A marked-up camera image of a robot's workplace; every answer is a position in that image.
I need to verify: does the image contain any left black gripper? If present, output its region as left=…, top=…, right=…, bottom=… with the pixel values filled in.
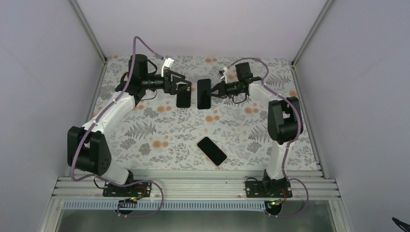
left=142, top=69, right=191, bottom=95

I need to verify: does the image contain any black phone case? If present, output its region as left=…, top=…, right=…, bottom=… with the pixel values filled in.
left=176, top=87, right=191, bottom=108

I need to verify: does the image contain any dark green smartphone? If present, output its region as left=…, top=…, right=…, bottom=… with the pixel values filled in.
left=197, top=79, right=211, bottom=110

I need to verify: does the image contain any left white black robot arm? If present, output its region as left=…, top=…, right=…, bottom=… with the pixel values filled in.
left=67, top=54, right=191, bottom=196

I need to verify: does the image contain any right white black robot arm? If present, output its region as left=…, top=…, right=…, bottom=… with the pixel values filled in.
left=211, top=62, right=303, bottom=197

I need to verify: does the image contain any black phone in pink case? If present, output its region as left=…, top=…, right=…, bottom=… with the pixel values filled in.
left=196, top=137, right=227, bottom=166

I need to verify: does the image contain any floral patterned table mat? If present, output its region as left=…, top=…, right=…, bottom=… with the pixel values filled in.
left=93, top=55, right=317, bottom=171

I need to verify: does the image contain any black object at corner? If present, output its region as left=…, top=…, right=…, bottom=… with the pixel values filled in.
left=392, top=217, right=410, bottom=232

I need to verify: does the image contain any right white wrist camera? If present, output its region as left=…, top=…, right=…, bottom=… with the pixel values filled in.
left=219, top=67, right=229, bottom=83

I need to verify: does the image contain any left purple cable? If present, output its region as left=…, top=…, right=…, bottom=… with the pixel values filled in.
left=70, top=36, right=167, bottom=219

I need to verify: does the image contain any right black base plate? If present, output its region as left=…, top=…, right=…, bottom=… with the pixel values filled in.
left=245, top=178, right=293, bottom=198

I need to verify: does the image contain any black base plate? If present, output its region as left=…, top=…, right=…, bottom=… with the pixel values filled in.
left=102, top=182, right=152, bottom=198
left=245, top=178, right=293, bottom=198

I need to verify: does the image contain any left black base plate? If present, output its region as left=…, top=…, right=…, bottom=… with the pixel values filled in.
left=102, top=182, right=152, bottom=198

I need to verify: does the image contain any slotted grey cable duct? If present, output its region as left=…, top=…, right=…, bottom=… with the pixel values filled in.
left=62, top=199, right=265, bottom=211

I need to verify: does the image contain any aluminium rail frame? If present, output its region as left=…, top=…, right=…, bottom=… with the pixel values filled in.
left=40, top=170, right=351, bottom=232

